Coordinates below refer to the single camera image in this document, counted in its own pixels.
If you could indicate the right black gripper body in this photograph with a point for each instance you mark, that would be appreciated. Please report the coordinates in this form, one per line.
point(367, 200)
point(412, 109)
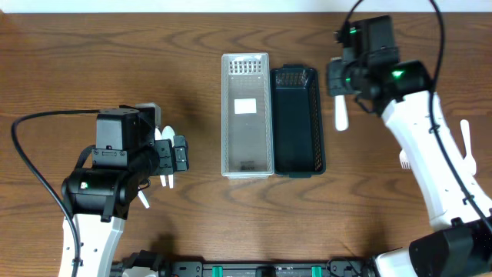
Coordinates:
point(347, 79)

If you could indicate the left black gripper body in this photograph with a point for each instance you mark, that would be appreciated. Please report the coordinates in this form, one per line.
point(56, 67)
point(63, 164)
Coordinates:
point(166, 156)

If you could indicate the white plastic fork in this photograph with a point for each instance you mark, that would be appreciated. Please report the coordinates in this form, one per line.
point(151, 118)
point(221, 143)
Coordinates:
point(340, 113)
point(404, 160)

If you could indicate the black plastic basket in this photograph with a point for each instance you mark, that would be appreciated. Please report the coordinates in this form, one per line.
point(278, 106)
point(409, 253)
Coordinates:
point(297, 122)

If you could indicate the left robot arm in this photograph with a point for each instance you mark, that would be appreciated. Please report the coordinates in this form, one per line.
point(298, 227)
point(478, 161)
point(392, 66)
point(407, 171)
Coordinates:
point(98, 193)

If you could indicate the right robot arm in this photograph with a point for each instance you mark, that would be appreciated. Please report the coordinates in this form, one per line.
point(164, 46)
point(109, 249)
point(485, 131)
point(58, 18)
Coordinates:
point(402, 94)

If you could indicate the clear plastic basket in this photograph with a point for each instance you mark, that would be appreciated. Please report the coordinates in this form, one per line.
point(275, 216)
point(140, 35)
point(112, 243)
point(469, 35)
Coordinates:
point(247, 139)

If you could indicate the white label sticker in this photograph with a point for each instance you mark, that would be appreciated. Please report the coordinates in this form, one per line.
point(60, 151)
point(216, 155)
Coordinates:
point(245, 106)

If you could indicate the white plastic spoon right side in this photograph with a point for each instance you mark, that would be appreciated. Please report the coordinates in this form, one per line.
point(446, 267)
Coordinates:
point(469, 160)

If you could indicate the black mounting rail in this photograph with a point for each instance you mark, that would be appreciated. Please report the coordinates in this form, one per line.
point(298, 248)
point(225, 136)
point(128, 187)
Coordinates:
point(146, 263)

